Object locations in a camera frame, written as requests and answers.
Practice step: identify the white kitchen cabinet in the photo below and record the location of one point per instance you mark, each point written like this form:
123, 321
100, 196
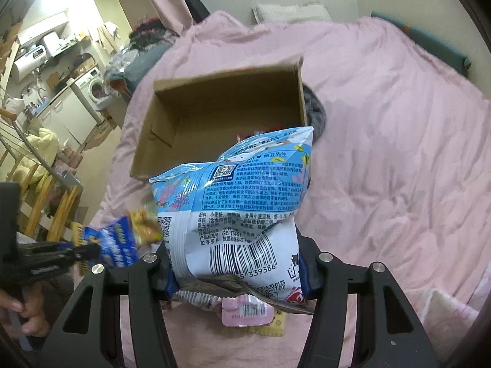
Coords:
67, 117

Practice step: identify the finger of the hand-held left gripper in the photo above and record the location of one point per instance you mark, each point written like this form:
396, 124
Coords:
57, 253

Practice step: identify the white washing machine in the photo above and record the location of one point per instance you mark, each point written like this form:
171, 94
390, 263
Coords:
94, 88

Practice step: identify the pink blanket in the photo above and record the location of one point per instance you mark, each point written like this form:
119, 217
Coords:
383, 142

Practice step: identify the teal bolster cushion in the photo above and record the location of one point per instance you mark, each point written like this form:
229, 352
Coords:
429, 42

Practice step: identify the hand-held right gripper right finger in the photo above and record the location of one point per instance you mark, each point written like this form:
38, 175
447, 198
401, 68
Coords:
305, 278

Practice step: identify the pink snack packet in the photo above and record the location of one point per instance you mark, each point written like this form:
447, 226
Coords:
245, 310

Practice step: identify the small yellow snack packet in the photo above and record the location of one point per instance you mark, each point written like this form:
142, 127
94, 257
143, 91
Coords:
274, 324

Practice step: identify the pile of dark clothes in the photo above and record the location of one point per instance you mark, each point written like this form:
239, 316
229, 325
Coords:
151, 32

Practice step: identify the dark blue chip packet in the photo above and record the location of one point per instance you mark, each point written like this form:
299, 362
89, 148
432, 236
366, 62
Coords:
115, 237

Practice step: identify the cardboard box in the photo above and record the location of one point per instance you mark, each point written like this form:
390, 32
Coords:
230, 99

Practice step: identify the wooden chair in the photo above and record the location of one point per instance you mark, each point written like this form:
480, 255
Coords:
50, 203

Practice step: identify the white striped snack packet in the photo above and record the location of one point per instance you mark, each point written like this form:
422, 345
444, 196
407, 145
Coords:
197, 298

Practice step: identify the metal drying rack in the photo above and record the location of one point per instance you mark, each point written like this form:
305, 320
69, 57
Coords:
23, 142

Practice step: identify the brown cardboard carton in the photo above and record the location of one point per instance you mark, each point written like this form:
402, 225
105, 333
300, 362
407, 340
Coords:
109, 130

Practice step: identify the white water heater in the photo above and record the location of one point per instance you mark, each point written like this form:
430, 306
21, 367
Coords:
28, 63

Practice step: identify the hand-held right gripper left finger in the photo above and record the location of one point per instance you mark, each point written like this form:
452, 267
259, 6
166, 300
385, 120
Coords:
169, 280

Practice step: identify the red snack packet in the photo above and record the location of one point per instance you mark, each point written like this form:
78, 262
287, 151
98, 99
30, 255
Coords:
253, 135

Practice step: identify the light blue snack bag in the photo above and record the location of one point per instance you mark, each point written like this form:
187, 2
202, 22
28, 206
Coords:
238, 214

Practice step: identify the grey pillow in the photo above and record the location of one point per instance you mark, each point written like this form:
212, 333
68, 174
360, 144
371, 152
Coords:
291, 12

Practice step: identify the person's left hand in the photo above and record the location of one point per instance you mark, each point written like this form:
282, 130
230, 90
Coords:
35, 320

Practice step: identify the grey knitted cloth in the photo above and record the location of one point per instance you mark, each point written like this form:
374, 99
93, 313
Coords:
316, 109

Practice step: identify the white fuzzy towel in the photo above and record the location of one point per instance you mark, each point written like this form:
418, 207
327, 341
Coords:
448, 310

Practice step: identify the pale yellow cloth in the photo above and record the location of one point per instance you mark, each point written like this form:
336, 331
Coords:
42, 149

